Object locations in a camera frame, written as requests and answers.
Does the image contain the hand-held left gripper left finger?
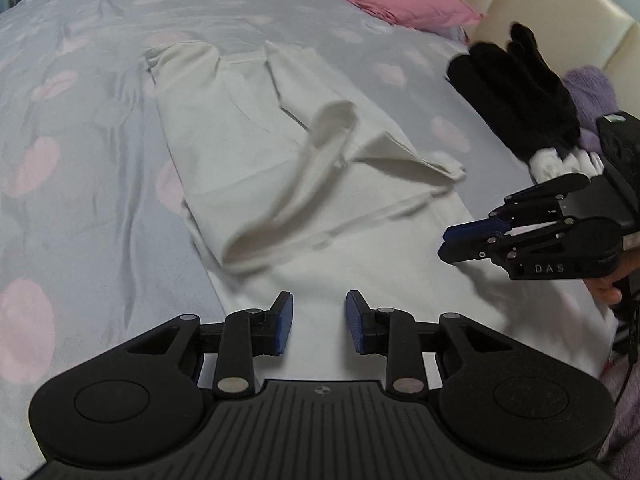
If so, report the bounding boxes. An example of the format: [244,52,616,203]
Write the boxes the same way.
[122,290,294,401]

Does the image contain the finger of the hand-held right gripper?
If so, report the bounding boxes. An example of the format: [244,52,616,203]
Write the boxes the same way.
[437,217,576,267]
[444,174,592,239]

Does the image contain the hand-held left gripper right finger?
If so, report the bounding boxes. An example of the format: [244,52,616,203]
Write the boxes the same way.
[345,290,521,401]

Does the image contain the cream long-sleeve shirt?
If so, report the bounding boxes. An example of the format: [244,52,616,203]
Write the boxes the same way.
[142,40,616,396]

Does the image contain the black folded clothes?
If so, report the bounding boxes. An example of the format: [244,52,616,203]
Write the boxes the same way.
[446,22,582,161]

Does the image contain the person's right hand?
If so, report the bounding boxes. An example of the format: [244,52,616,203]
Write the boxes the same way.
[585,255,639,307]

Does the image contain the white folded garment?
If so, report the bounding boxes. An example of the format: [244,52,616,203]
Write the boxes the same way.
[529,147,606,186]

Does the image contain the purple fleece blanket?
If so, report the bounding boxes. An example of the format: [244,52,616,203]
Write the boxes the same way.
[564,65,626,161]

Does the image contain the cream padded headboard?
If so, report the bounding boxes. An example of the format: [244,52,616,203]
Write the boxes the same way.
[410,0,640,111]

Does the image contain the grey bed sheet pink dots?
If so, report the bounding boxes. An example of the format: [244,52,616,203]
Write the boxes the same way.
[0,0,541,411]

